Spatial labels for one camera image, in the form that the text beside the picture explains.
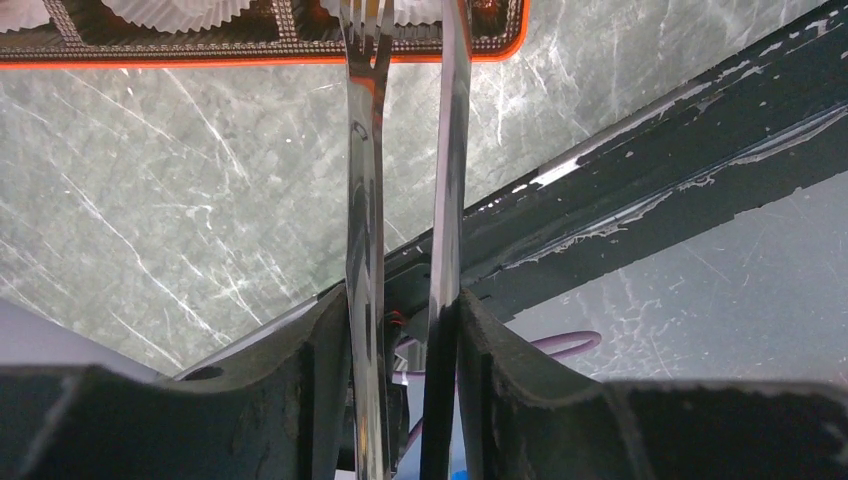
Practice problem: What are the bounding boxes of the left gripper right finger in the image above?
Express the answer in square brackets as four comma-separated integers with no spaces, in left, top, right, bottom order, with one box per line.
[457,291,847,479]

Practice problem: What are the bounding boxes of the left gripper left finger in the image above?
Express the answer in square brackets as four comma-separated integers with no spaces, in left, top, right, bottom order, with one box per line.
[1,286,350,479]

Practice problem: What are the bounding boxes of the metal tongs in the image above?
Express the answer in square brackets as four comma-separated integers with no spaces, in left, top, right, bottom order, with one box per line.
[339,1,471,479]

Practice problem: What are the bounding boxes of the orange compartment box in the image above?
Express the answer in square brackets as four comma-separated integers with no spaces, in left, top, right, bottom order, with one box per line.
[1,1,530,69]

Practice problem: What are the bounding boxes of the white paper cup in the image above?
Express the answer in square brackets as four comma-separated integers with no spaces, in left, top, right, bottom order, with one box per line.
[319,0,443,26]
[103,0,251,33]

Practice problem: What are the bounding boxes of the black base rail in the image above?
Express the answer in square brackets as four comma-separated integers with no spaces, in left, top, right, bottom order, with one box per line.
[317,0,848,346]

